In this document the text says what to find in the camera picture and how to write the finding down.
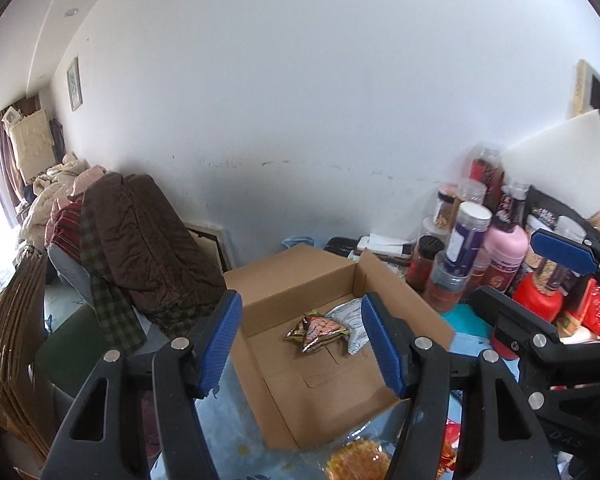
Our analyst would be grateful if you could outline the black printed box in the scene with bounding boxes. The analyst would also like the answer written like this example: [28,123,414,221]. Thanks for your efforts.
[525,187,588,241]

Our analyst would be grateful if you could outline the black flat item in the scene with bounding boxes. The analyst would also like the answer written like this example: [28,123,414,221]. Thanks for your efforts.
[324,236,368,261]

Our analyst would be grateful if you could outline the leaning picture frame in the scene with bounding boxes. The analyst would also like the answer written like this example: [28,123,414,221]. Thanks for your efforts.
[184,220,236,273]

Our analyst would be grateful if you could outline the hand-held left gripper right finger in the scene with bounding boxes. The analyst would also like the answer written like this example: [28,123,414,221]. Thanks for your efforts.
[361,292,563,480]

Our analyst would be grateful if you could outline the stack of flat cardboard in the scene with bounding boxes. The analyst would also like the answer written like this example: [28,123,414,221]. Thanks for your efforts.
[0,255,56,461]

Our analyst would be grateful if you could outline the dark green cushion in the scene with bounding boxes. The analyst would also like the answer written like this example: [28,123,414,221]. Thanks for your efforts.
[34,305,113,396]

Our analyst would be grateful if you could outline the framed wall picture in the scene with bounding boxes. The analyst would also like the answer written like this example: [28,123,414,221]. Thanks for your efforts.
[66,56,83,112]

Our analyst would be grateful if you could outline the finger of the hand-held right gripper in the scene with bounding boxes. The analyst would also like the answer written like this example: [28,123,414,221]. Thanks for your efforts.
[467,286,600,416]
[530,217,600,311]

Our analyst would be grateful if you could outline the brown cardboard box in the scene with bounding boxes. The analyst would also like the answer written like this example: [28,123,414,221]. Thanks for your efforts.
[223,244,456,451]

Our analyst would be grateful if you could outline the colourful foil snack packet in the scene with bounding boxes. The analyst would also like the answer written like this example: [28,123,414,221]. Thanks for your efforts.
[286,312,351,355]

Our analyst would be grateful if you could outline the clear waffle packet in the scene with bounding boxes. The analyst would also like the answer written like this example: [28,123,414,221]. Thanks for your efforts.
[326,439,393,480]

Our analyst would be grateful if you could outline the clear jar red contents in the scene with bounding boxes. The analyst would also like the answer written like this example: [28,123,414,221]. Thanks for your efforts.
[425,252,473,313]

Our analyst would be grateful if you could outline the red cap bottle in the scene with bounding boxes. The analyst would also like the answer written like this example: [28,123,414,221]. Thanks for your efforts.
[512,272,566,323]

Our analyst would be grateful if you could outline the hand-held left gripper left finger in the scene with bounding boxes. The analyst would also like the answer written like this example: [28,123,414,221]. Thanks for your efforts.
[40,290,243,480]

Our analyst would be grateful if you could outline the teal flat item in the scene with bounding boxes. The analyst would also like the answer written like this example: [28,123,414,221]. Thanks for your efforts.
[440,302,496,336]

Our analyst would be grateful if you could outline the clear jar of nuts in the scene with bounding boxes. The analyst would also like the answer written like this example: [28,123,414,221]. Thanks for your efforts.
[432,182,461,233]

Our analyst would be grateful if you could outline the clear jar brown sticks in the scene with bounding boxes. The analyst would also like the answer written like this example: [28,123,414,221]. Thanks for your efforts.
[457,178,488,206]

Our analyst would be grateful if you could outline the silver snack packet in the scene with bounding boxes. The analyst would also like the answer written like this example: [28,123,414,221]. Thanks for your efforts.
[325,297,372,356]

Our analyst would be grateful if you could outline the brown curtain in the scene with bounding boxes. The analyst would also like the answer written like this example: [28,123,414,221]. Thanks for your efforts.
[0,112,21,226]

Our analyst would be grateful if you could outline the red snack packet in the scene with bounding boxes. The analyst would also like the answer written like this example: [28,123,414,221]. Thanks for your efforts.
[437,417,463,473]

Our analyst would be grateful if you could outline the dark label jar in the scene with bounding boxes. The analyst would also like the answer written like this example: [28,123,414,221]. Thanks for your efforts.
[497,182,531,226]

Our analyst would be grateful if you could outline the black lid spice jar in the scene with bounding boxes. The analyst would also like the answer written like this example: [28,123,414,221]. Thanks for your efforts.
[406,235,446,293]

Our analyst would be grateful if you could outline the white foam board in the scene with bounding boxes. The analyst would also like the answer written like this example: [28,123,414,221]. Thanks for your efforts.
[500,109,600,221]

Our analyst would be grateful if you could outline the brown quilted jacket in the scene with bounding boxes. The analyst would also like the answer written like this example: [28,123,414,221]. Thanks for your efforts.
[80,172,227,331]

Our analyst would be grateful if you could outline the grey cloth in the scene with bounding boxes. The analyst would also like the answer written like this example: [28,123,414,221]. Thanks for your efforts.
[47,245,93,306]

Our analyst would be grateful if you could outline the beige bedding pile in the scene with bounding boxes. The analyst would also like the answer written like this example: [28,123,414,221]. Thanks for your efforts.
[20,152,106,248]

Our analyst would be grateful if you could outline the tall jar red label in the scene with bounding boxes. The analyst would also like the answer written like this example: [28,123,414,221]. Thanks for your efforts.
[467,144,506,211]

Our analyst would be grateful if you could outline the pink bottle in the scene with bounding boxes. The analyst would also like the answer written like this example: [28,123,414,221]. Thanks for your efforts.
[475,220,529,296]

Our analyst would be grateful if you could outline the red striped cloth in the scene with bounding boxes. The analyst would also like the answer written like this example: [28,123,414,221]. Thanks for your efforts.
[45,200,88,256]

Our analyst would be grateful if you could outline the blue cloth item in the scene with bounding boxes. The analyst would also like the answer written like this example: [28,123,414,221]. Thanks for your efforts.
[281,234,317,251]

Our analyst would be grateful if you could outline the white papers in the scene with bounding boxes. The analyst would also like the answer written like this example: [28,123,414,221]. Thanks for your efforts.
[357,232,416,261]

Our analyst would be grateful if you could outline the leaning cardboard panel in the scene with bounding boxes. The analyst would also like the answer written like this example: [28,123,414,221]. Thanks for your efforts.
[7,107,56,183]

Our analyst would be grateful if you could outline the green plaid cloth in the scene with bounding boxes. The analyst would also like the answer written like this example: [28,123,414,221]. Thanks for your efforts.
[79,210,216,361]

